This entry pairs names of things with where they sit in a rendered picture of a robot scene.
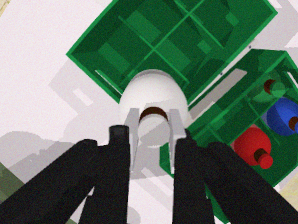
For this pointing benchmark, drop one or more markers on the white paper pick list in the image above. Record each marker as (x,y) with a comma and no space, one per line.
(104,3)

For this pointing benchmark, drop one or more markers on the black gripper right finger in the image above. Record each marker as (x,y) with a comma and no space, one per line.
(243,195)

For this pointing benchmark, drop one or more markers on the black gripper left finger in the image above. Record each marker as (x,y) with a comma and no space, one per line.
(54,194)

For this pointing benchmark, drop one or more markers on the green bottle crate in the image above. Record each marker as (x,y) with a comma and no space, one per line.
(114,50)
(227,93)

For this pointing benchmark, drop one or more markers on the blue bottle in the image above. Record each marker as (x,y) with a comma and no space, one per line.
(282,117)

